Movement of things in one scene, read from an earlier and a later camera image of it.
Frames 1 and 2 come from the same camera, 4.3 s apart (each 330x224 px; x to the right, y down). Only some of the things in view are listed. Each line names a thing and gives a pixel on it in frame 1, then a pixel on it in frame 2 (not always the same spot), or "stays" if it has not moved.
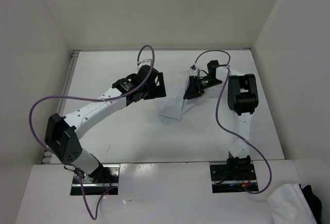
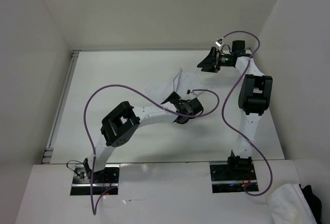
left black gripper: x=158 y=91 -> x=173 y=96
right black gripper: x=194 y=89 -> x=211 y=63
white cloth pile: x=288 y=205 stays
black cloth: x=315 y=203 stays
